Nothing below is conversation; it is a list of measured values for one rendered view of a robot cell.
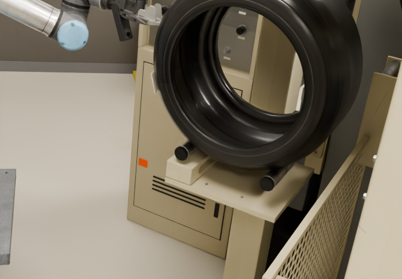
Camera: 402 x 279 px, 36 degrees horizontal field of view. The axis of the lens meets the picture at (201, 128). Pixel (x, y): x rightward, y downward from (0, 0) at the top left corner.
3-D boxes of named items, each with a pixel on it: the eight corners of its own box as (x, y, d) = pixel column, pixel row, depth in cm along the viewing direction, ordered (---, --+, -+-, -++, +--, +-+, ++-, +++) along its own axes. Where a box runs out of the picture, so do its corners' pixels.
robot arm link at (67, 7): (53, 41, 195) (61, 2, 191) (53, 31, 205) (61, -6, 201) (83, 47, 198) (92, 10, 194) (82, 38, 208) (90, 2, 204)
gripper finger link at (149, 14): (163, 12, 182) (137, 1, 185) (160, 30, 185) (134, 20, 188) (168, 9, 184) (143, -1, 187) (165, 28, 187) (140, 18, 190)
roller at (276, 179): (303, 148, 205) (297, 136, 205) (315, 143, 203) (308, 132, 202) (263, 193, 177) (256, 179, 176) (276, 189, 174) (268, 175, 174)
